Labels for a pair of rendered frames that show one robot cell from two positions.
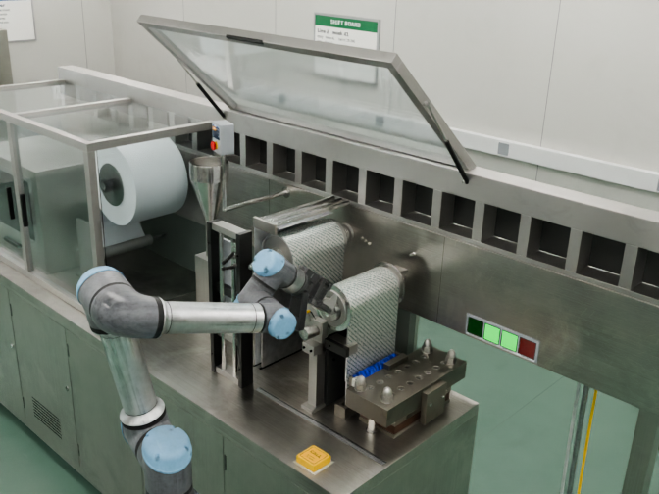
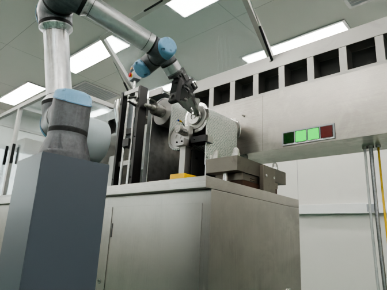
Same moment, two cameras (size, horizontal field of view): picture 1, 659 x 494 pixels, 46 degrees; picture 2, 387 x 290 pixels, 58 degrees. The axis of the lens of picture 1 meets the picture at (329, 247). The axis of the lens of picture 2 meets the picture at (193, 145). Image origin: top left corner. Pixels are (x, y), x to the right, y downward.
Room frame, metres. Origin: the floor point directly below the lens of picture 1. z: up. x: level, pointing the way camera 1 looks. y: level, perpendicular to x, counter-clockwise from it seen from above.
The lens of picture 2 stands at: (0.52, 0.00, 0.69)
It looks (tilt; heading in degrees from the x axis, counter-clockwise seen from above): 15 degrees up; 0
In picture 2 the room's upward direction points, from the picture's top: 3 degrees clockwise
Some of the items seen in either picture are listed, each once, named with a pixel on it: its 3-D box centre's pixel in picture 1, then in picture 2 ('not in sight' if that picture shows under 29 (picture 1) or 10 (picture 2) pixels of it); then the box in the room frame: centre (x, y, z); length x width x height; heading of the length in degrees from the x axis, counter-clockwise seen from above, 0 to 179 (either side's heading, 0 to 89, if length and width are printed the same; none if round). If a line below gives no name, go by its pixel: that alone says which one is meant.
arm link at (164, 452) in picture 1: (166, 459); (70, 111); (1.57, 0.39, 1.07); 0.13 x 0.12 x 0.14; 32
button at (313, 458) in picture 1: (313, 458); (183, 178); (1.79, 0.02, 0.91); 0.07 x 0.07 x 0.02; 47
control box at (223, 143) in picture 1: (221, 137); (134, 72); (2.47, 0.37, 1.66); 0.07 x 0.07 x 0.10; 32
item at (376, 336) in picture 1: (372, 341); (222, 149); (2.12, -0.14, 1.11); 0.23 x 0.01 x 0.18; 137
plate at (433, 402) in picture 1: (433, 402); (268, 179); (2.01, -0.34, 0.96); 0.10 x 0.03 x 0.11; 137
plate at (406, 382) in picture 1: (408, 382); (247, 172); (2.07, -0.26, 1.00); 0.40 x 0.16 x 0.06; 137
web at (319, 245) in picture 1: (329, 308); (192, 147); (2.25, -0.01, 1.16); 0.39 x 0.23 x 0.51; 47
